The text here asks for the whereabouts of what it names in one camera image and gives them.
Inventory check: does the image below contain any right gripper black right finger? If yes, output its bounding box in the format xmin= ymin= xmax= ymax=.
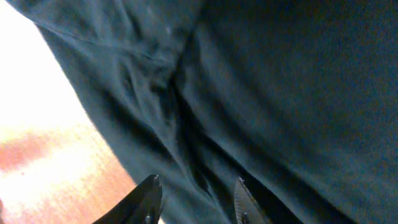
xmin=234 ymin=177 xmax=272 ymax=224

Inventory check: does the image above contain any black t-shirt white logo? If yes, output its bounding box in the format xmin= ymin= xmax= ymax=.
xmin=11 ymin=0 xmax=397 ymax=223

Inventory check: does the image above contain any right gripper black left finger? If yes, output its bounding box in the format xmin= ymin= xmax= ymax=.
xmin=93 ymin=174 xmax=162 ymax=224

